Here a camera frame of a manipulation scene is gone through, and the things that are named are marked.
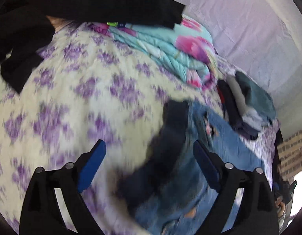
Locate purple floral bed sheet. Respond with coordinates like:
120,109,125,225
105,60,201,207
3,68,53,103
0,20,281,235

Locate black garment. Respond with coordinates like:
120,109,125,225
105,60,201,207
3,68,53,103
0,0,184,93

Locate beige checkered curtain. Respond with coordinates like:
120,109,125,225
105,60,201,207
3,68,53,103
277,129,302,180

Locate teal folded pants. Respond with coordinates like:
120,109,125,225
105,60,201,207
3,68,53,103
235,71,276,121

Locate dark navy folded pants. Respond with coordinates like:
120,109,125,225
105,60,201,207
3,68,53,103
217,80,258,141

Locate grey folded pants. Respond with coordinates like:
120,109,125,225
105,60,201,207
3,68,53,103
226,75,268,131

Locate floral turquoise folded quilt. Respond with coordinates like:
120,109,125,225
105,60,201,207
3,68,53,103
90,15,218,90

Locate blue denim jeans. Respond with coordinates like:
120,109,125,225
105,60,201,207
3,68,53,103
117,100,265,234

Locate red folded garment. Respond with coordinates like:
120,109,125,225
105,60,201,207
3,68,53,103
217,88,225,105

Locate person right hand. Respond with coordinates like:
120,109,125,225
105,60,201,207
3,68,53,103
275,196,286,218

